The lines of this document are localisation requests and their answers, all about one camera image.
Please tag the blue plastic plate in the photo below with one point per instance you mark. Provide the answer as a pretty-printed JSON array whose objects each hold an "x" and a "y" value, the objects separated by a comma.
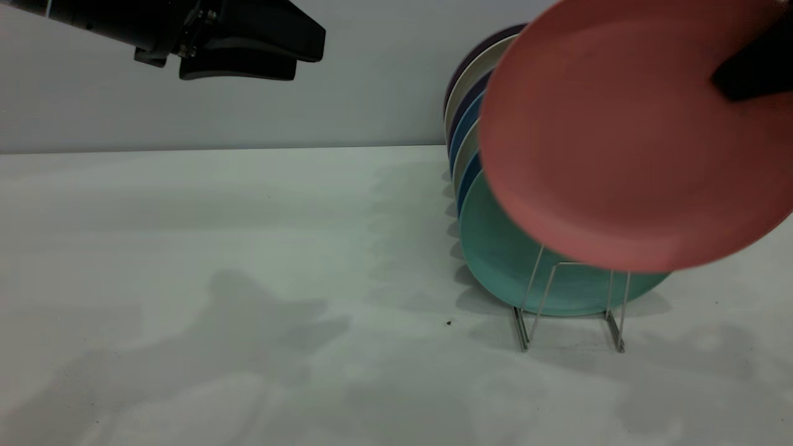
[
  {"x": 469, "y": 179},
  {"x": 464, "y": 127}
]

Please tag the pink plastic plate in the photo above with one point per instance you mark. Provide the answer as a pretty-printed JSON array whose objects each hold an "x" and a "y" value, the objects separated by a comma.
[{"x": 607, "y": 155}]

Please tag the beige plastic plate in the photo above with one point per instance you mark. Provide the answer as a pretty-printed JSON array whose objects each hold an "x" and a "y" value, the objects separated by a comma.
[
  {"x": 466, "y": 152},
  {"x": 474, "y": 77}
]

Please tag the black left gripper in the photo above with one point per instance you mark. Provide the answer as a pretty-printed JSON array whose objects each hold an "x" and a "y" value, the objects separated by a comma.
[{"x": 189, "y": 31}]

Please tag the dark purple plastic plate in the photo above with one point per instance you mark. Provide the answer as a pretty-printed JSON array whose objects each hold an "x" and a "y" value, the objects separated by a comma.
[{"x": 495, "y": 41}]

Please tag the green plastic plate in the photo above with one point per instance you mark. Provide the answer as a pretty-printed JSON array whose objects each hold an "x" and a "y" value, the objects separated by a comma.
[{"x": 495, "y": 248}]

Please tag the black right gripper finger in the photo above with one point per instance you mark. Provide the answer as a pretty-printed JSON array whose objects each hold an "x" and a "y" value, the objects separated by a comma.
[{"x": 762, "y": 68}]

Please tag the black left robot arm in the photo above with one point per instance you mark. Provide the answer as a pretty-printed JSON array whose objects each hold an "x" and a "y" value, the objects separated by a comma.
[{"x": 99, "y": 17}]

